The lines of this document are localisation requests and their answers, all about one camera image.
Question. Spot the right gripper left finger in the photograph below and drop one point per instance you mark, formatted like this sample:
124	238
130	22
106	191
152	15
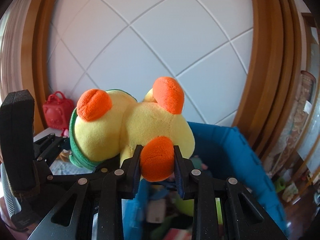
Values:
100	199

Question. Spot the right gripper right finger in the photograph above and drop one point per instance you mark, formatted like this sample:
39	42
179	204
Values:
223	209

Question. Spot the yellow green duck plush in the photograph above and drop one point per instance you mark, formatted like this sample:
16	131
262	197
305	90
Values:
111	123

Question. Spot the brown bear plush toy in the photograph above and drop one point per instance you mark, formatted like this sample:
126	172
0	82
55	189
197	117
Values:
64	155

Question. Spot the red pink plush toy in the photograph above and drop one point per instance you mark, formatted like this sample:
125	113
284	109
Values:
65	133

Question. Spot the green frog plush toy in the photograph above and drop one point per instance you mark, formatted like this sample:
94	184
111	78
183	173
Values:
187	207

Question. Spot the red bear-shaped bag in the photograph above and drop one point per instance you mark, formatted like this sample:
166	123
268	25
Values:
58	110

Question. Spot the rolled patterned carpet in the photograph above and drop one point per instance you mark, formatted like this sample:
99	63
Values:
292	131

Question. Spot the blue plastic storage crate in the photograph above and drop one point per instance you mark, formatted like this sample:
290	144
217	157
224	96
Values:
226	153

